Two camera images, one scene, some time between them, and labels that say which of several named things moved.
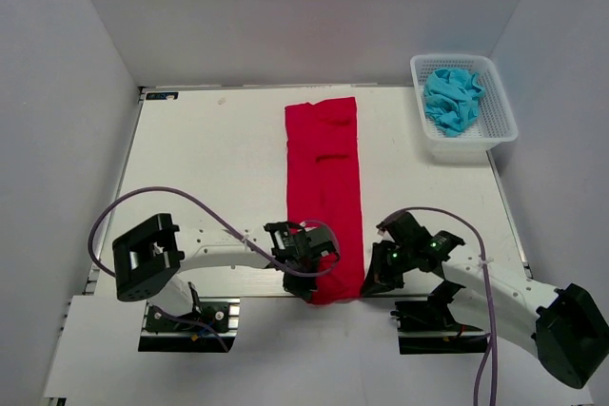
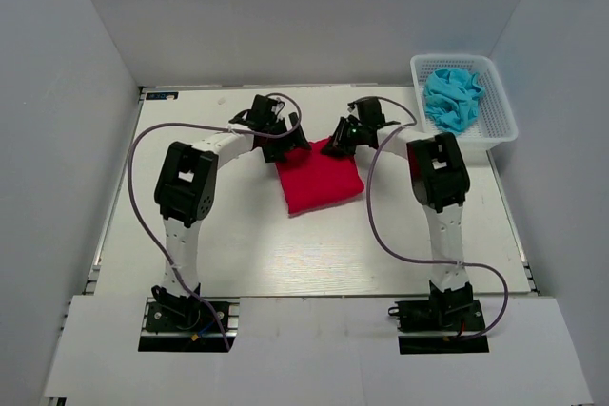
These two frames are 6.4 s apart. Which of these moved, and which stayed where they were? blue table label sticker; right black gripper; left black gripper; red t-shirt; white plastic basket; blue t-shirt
Moved: red t-shirt; right black gripper; left black gripper
Stayed: blue t-shirt; blue table label sticker; white plastic basket
